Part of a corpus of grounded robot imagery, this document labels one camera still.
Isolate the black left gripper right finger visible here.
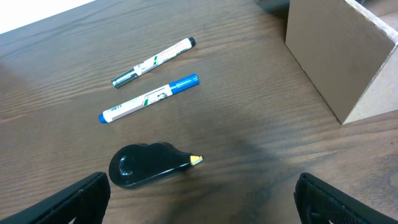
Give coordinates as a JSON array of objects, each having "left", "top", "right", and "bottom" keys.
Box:
[{"left": 294, "top": 172, "right": 397, "bottom": 224}]

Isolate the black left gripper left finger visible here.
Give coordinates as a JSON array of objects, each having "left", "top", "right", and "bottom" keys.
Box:
[{"left": 1, "top": 172, "right": 111, "bottom": 224}]

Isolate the black correction tape dispenser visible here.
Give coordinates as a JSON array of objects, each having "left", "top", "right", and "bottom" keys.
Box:
[{"left": 108, "top": 142, "right": 203, "bottom": 189}]

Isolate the open cardboard box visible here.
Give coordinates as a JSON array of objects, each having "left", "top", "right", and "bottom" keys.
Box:
[{"left": 285, "top": 0, "right": 397, "bottom": 124}]

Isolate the blue capped white marker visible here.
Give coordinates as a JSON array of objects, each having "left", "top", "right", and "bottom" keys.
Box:
[{"left": 98, "top": 73, "right": 200, "bottom": 124}]

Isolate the black capped white marker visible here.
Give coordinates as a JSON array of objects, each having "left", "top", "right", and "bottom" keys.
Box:
[{"left": 111, "top": 37, "right": 196, "bottom": 88}]

